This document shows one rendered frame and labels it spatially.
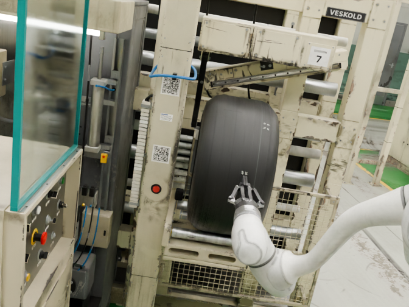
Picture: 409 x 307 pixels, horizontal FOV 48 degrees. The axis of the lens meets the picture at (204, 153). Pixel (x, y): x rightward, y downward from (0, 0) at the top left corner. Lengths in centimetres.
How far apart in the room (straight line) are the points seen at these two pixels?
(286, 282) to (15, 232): 78
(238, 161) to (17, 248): 84
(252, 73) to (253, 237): 109
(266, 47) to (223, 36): 19
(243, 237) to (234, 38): 102
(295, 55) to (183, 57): 55
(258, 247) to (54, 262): 76
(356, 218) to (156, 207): 102
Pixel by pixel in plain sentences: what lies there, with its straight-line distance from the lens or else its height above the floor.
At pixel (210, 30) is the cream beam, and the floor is 173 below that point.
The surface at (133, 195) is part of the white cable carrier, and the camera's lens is 203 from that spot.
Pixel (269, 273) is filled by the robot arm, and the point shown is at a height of 112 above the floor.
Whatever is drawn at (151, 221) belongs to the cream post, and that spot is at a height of 90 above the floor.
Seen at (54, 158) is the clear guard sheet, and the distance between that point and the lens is 152.
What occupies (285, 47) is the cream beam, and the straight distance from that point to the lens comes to 212.
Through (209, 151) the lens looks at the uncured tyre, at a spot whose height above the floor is 132.
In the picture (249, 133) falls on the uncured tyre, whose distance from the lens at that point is 177.
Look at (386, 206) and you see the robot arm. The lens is 123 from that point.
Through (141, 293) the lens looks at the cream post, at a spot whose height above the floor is 53.
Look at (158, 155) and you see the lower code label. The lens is 194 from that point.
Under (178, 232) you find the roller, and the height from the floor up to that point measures 91.
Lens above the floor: 186
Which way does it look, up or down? 18 degrees down
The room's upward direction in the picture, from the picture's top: 10 degrees clockwise
